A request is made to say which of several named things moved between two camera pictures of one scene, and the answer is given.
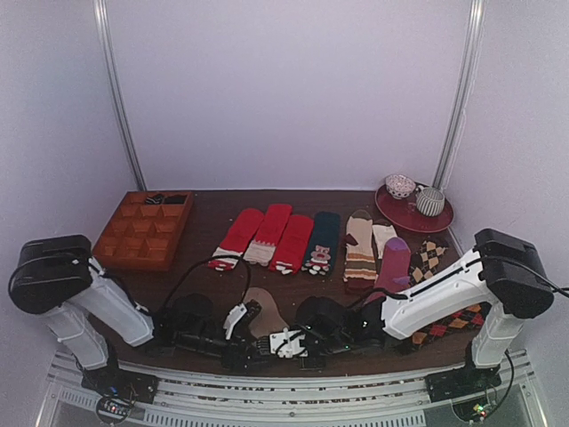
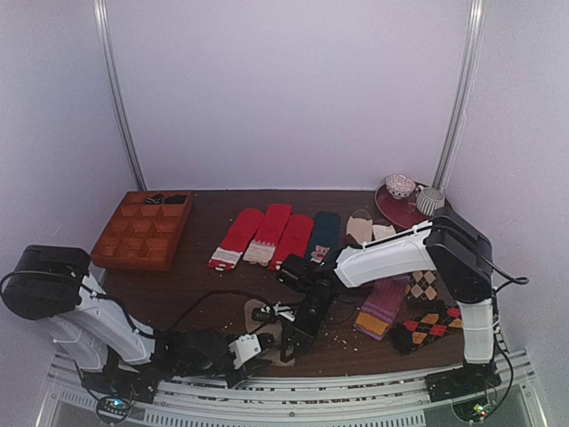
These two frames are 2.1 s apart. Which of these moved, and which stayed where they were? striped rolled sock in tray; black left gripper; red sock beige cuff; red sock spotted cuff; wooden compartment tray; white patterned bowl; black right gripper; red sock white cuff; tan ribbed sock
Moved: tan ribbed sock; black left gripper; black right gripper
Stayed: red sock white cuff; striped rolled sock in tray; red sock beige cuff; red sock spotted cuff; white patterned bowl; wooden compartment tray
